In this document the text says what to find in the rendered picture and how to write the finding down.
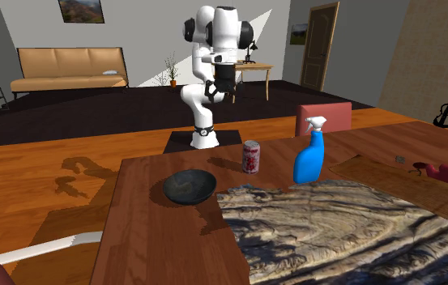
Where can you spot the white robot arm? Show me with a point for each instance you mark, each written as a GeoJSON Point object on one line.
{"type": "Point", "coordinates": [203, 98]}

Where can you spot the landscape wall picture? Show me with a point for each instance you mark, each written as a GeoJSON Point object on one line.
{"type": "Point", "coordinates": [81, 10]}

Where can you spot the brown wooden placemat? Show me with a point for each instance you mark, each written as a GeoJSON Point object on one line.
{"type": "Point", "coordinates": [425, 193]}

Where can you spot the blue spray bottle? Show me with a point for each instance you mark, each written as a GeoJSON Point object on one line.
{"type": "Point", "coordinates": [309, 160]}

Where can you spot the tan leather sofa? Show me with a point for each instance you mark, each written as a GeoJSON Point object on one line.
{"type": "Point", "coordinates": [69, 65]}

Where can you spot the black desk lamp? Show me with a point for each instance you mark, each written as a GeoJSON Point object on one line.
{"type": "Point", "coordinates": [250, 53]}

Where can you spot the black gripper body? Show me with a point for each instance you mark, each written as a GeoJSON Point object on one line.
{"type": "Point", "coordinates": [224, 77]}

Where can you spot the small dark red object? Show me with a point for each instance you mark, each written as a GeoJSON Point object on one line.
{"type": "Point", "coordinates": [419, 166]}

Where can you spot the red and white can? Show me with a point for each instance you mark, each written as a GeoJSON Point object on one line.
{"type": "Point", "coordinates": [251, 157]}

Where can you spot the brown wooden table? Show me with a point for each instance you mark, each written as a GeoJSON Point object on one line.
{"type": "Point", "coordinates": [152, 244]}

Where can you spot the brown wooden door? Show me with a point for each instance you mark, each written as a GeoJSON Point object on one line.
{"type": "Point", "coordinates": [319, 47]}

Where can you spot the black violin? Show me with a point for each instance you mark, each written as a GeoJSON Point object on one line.
{"type": "Point", "coordinates": [446, 112]}

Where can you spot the small green wall picture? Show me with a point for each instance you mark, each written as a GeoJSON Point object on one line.
{"type": "Point", "coordinates": [298, 34]}

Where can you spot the light wooden desk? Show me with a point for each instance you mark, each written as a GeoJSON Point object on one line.
{"type": "Point", "coordinates": [257, 67]}

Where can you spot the rocky patterned table cloth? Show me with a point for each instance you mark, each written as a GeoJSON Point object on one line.
{"type": "Point", "coordinates": [326, 233]}

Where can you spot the potted twig plant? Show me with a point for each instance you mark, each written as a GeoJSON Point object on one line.
{"type": "Point", "coordinates": [172, 75]}

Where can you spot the dark grey bowl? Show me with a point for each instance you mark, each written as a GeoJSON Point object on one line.
{"type": "Point", "coordinates": [189, 187]}

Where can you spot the small grey object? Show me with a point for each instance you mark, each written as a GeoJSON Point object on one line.
{"type": "Point", "coordinates": [400, 159]}

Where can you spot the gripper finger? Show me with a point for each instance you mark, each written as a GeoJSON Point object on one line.
{"type": "Point", "coordinates": [209, 90]}
{"type": "Point", "coordinates": [232, 94]}

